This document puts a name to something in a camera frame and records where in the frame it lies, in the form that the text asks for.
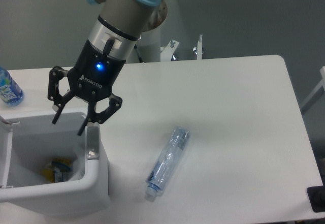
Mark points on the white metal base frame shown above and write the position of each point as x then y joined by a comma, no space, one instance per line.
173,51

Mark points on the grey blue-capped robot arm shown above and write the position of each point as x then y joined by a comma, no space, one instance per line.
113,37

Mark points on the white frame at right edge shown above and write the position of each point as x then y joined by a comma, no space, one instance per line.
316,93

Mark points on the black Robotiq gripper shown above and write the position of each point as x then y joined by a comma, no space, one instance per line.
90,79

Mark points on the crushed clear plastic bottle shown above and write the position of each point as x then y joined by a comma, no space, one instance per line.
166,163

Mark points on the yellow blue snack wrapper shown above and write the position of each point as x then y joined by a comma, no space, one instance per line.
58,170

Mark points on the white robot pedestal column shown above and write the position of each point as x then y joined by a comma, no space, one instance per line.
149,43

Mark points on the blue labelled water bottle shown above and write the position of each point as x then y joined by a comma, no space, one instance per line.
11,93

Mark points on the white plastic trash can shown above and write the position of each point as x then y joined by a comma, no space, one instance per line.
29,141

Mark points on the black clamp at table edge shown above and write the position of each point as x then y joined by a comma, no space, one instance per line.
316,198

